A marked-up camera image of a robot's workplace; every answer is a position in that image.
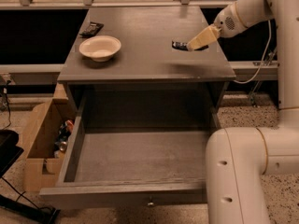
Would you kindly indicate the soda can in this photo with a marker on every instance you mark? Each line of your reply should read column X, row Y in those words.
column 63, row 146

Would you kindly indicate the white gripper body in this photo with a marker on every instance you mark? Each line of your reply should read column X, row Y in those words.
column 226, row 22

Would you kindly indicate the white bowl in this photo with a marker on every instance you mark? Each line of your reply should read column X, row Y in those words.
column 100, row 48

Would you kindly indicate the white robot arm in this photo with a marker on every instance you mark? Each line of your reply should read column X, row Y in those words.
column 237, row 157

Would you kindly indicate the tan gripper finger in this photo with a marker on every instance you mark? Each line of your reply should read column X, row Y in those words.
column 204, row 38

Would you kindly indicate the grey open top drawer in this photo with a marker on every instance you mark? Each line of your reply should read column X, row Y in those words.
column 132, row 147

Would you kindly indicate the black stand base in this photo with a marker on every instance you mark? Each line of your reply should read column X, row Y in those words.
column 10, row 154

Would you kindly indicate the cardboard box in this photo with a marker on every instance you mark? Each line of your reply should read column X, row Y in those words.
column 42, row 168

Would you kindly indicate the colourful snack packets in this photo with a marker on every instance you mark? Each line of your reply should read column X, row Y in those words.
column 64, row 132

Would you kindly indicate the grey cabinet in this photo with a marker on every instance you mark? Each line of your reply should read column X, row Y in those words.
column 146, row 55

